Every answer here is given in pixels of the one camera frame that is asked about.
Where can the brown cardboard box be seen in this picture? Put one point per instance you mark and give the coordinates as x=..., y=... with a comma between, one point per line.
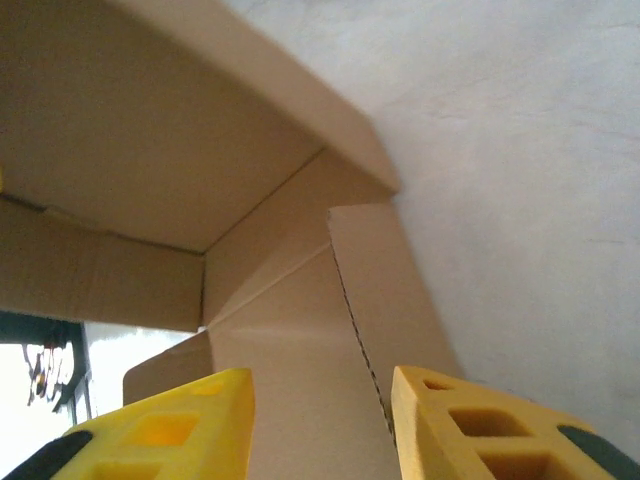
x=175, y=150

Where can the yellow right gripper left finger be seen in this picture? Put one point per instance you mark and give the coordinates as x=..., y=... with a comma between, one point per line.
x=165, y=430

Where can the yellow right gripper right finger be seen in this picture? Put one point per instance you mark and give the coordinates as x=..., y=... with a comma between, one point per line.
x=490, y=425

